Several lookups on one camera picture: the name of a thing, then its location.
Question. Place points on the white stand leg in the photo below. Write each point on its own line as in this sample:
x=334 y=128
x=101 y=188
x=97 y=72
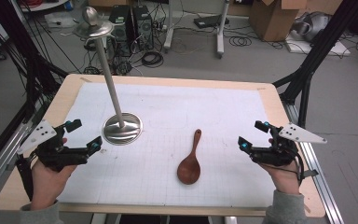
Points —
x=168 y=31
x=220 y=34

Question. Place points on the silver metal stand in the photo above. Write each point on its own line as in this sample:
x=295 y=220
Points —
x=122 y=132

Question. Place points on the black flat device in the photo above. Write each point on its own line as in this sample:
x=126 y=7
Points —
x=209 y=21

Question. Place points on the large cardboard box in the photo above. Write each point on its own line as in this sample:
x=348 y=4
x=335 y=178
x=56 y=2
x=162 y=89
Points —
x=272 y=21

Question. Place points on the aluminium rail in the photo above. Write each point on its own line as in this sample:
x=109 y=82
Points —
x=318 y=180
x=3 y=161

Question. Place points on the person's left hand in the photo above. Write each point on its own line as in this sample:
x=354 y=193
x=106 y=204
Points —
x=45 y=183

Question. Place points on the grey bag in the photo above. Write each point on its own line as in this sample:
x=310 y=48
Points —
x=315 y=26

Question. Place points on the person's right hand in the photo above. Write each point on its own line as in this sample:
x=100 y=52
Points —
x=286 y=179

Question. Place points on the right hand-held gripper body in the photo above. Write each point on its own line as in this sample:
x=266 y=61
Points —
x=275 y=154

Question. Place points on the white board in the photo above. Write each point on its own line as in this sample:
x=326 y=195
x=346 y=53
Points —
x=335 y=49

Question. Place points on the white grid mat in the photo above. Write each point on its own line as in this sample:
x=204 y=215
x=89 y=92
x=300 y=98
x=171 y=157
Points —
x=167 y=102

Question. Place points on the black computer tower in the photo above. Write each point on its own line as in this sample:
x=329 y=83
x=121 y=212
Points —
x=121 y=31
x=143 y=29

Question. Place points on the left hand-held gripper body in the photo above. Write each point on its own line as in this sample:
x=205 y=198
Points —
x=59 y=154

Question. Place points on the round white table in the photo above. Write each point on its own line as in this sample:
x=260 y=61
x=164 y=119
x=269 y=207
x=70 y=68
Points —
x=48 y=5

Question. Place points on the brown wooden spoon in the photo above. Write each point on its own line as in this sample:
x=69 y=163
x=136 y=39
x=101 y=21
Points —
x=189 y=169

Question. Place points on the black frame stand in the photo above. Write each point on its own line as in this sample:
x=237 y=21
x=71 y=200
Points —
x=34 y=74
x=310 y=62

